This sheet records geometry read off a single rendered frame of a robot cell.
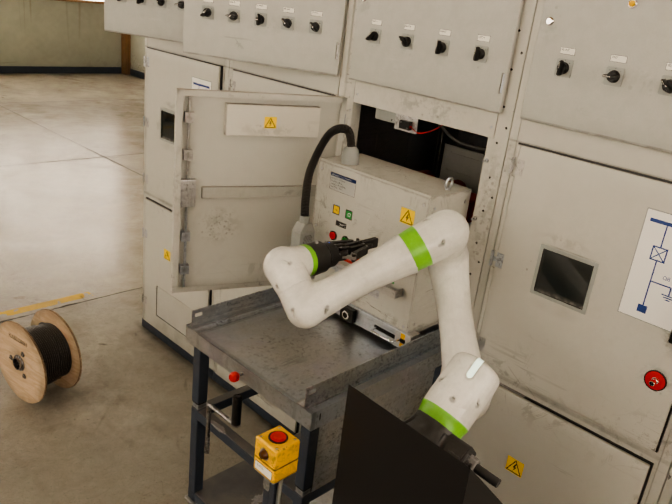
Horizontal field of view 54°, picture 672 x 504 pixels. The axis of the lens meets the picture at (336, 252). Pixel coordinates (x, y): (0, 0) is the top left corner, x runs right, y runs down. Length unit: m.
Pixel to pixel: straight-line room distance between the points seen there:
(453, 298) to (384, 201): 0.46
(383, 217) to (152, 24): 1.55
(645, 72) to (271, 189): 1.31
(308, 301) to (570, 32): 1.01
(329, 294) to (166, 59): 1.95
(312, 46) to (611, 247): 1.27
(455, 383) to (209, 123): 1.27
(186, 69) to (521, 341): 1.97
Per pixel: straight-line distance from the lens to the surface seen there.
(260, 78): 2.84
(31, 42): 13.41
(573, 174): 2.00
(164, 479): 2.98
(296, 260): 1.77
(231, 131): 2.38
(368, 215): 2.21
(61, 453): 3.16
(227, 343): 2.19
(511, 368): 2.24
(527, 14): 2.09
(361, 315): 2.31
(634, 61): 1.93
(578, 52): 1.99
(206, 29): 2.70
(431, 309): 2.27
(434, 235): 1.75
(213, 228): 2.49
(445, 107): 2.23
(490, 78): 2.11
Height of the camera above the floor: 1.93
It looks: 21 degrees down
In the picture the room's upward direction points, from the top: 7 degrees clockwise
